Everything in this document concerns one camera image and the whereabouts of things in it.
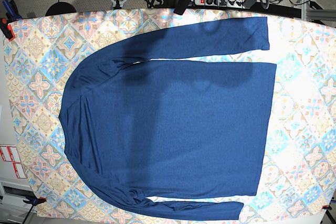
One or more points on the blue handled clamp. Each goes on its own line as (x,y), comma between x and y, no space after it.
(12,13)

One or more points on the white power strip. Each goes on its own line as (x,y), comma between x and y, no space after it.
(217,3)

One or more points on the white red-bordered label stickers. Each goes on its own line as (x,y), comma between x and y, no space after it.
(10,158)

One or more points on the black clamp bottom right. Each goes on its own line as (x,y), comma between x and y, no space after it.
(327,207)

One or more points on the black bar under mount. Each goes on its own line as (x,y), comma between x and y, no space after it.
(181,6)

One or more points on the black round stand base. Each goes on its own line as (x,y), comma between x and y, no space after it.
(60,8)

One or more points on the black red table clamp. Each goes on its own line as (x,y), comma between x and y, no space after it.
(7,29)

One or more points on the blue long-sleeve shirt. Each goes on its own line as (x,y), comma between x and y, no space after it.
(151,130)

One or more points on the black clamp bottom left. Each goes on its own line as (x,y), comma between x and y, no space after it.
(33,200)

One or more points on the patterned tile tablecloth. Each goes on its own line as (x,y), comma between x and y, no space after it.
(298,174)

